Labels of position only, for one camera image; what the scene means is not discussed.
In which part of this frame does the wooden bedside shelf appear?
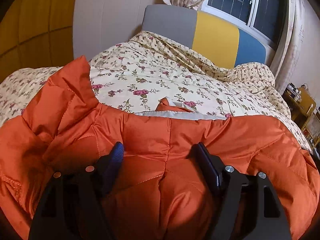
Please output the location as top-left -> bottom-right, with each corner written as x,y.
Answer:
282,92 -> 309,122

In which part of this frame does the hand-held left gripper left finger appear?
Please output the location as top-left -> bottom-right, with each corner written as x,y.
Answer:
28,142 -> 125,240

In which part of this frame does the orange wooden wardrobe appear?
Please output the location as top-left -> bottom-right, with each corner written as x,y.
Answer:
0,0 -> 80,80

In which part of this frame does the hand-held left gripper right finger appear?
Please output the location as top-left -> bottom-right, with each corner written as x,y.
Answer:
190,142 -> 293,240

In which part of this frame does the long patterned curtain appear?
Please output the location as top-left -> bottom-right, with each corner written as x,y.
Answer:
270,0 -> 320,80

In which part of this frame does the black and white box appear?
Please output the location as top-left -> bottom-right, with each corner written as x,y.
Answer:
285,83 -> 300,97

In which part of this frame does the grey yellow blue headboard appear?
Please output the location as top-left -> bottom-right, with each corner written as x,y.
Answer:
142,4 -> 267,68

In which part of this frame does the orange quilted jacket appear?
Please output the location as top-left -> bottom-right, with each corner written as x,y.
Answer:
0,55 -> 320,240

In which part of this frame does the floral quilt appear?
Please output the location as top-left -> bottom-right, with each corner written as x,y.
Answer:
0,31 -> 313,153

